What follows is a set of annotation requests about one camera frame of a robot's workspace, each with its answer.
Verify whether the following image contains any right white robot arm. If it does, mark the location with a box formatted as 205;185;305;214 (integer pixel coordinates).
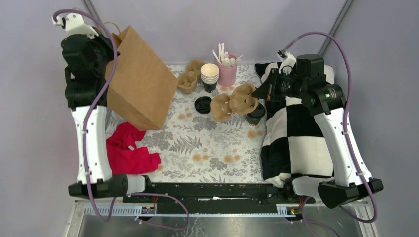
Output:
253;52;384;209

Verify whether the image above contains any pink straw holder cup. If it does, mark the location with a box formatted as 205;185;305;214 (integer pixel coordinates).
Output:
216;62;237;87

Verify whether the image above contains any wrapped paper straws bundle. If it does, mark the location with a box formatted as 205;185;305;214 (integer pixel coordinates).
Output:
212;43;243;67

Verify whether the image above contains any floral table mat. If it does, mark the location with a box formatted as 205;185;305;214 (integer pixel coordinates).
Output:
91;64;272;184

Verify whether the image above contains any red cloth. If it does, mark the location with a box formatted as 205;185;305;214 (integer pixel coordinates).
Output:
106;122;161;175

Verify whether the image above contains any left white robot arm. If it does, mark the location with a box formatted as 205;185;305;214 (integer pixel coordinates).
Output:
53;12;153;203

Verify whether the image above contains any black paper coffee cup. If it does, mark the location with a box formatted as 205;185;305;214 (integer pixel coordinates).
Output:
246;104;266;126

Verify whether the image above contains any stack of paper cups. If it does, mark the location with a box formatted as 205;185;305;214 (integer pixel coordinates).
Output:
200;63;219;93

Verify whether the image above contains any stack of black lids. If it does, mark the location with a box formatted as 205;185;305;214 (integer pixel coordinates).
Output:
194;96;212;114

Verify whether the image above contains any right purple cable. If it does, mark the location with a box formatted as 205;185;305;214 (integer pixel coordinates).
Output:
277;31;378;237

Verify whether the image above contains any black white checkered pillow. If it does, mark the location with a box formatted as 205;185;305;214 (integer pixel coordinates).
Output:
255;62;338;188

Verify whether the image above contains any black cup lid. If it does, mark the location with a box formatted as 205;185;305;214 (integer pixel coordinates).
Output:
246;103;266;119

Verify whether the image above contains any brown cardboard cup carrier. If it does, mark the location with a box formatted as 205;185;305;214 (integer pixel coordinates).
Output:
177;59;205;94

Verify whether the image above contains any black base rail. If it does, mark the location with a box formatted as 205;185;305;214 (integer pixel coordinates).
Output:
123;182;305;214

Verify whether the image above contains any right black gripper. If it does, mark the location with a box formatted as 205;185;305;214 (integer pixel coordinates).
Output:
251;68;307;102

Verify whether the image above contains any brown paper bag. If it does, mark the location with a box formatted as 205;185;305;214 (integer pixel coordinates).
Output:
107;26;177;130

